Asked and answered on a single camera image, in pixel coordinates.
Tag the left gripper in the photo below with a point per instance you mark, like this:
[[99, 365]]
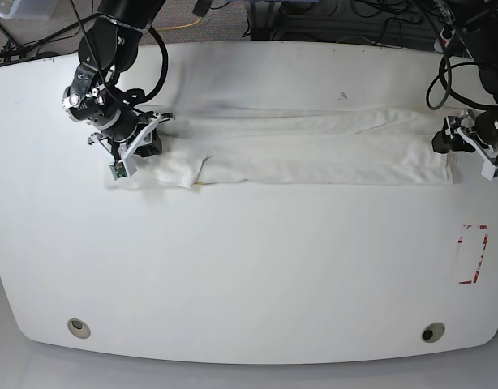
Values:
[[469, 132]]

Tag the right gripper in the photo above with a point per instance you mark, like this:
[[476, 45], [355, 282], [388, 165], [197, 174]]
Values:
[[94, 98]]

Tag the white printed T-shirt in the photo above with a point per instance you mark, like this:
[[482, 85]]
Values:
[[221, 143]]

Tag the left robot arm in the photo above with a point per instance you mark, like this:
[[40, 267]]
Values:
[[475, 24]]

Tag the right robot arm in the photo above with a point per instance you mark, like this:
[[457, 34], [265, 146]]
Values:
[[107, 49]]

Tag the red tape rectangle marking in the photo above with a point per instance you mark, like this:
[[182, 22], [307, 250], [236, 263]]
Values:
[[471, 248]]

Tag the white power strip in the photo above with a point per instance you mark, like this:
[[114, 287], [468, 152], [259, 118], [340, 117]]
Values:
[[447, 33]]

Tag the clear plastic storage box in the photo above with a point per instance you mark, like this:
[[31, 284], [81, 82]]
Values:
[[27, 9]]

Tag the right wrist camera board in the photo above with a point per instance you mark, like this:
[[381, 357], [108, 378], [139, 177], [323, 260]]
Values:
[[123, 169]]

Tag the right table cable grommet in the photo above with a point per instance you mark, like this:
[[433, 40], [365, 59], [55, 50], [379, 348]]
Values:
[[433, 332]]

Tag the table cable grommet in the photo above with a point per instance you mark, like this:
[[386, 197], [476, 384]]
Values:
[[433, 332], [78, 328]]

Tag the left table cable grommet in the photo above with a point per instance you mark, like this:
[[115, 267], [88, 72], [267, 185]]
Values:
[[78, 328]]

